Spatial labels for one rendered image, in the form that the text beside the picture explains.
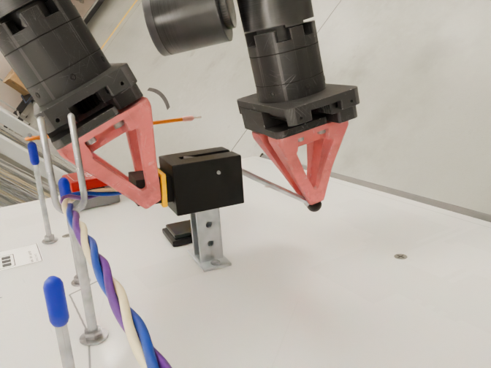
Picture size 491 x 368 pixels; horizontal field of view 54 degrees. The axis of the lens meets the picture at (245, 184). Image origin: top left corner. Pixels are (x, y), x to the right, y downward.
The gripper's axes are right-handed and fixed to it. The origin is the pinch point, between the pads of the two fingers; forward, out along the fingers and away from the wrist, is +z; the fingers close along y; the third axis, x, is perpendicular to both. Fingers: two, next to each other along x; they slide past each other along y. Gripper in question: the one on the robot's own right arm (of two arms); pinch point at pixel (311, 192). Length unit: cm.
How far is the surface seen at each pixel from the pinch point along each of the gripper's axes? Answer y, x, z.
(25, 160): -77, -27, 3
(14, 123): -109, -28, -2
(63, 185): -0.8, -19.5, -7.6
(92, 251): 17.0, -18.9, -8.9
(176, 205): 2.1, -12.4, -4.1
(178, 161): 0.9, -11.1, -7.0
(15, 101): -831, -63, 39
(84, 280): 7.7, -20.1, -3.6
